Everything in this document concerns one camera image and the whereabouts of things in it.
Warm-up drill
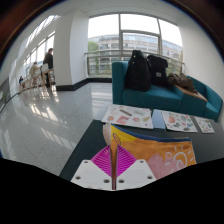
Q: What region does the orange pink yellow printed towel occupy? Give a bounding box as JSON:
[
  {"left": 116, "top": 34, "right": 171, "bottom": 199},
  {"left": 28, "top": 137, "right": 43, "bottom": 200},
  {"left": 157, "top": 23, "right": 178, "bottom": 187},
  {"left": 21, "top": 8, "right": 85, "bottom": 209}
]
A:
[{"left": 102, "top": 122, "right": 198, "bottom": 191}]

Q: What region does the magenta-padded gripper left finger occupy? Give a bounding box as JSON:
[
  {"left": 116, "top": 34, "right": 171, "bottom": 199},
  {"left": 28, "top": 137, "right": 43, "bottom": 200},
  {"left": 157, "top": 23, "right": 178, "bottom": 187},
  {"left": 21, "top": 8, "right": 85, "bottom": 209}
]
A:
[{"left": 70, "top": 144, "right": 114, "bottom": 191}]

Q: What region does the group of white chairs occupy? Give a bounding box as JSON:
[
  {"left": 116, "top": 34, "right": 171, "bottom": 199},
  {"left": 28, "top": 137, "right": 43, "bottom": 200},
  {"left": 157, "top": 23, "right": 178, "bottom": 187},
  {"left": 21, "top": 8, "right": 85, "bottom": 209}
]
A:
[{"left": 18, "top": 63, "right": 58, "bottom": 93}]

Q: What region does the brown bag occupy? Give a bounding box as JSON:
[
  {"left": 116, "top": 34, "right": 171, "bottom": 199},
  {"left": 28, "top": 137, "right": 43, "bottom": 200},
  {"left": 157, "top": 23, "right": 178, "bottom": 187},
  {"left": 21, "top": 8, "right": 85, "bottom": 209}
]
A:
[{"left": 167, "top": 72, "right": 198, "bottom": 94}]

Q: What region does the teal sofa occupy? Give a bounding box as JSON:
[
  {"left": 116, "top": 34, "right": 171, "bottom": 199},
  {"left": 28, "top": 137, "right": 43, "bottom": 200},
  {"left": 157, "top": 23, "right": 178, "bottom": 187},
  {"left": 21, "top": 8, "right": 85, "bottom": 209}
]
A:
[{"left": 111, "top": 60, "right": 184, "bottom": 113}]

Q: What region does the large black backpack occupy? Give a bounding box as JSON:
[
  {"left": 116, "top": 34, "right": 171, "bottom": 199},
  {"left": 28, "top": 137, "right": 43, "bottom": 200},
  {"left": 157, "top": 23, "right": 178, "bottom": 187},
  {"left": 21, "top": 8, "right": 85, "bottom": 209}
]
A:
[{"left": 124, "top": 49, "right": 153, "bottom": 93}]

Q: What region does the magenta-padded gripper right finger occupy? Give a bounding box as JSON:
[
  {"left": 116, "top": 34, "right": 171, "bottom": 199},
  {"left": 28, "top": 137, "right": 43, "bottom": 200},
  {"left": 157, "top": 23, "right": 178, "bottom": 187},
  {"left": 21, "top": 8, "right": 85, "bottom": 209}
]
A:
[{"left": 115, "top": 145, "right": 157, "bottom": 191}]

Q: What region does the teal side table wooden top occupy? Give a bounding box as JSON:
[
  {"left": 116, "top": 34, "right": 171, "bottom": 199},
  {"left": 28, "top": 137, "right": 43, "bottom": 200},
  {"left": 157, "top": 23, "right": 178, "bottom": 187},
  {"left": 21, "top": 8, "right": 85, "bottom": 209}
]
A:
[{"left": 173, "top": 83, "right": 208, "bottom": 117}]

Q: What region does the metal window railing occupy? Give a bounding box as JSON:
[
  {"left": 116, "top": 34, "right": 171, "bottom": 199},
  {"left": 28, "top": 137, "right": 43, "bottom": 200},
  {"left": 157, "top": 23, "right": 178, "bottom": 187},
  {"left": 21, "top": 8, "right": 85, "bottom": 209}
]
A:
[{"left": 83, "top": 49, "right": 185, "bottom": 78}]

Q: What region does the black backpack with label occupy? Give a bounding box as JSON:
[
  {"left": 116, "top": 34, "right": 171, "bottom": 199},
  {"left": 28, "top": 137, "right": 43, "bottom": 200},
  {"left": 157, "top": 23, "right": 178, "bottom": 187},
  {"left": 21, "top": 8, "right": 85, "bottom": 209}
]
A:
[{"left": 147, "top": 54, "right": 169, "bottom": 88}]

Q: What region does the teal armchair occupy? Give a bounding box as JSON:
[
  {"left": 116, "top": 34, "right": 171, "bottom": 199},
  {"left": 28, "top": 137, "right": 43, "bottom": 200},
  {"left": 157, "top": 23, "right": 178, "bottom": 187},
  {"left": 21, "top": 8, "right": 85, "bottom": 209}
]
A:
[{"left": 186, "top": 75, "right": 224, "bottom": 122}]

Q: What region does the printed sticker sheet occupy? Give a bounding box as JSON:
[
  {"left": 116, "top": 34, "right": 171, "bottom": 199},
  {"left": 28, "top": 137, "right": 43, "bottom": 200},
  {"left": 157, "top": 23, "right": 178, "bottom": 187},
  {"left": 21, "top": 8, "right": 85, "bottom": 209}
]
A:
[
  {"left": 101, "top": 103, "right": 154, "bottom": 130},
  {"left": 193, "top": 116, "right": 216, "bottom": 134},
  {"left": 161, "top": 110, "right": 199, "bottom": 133}
]

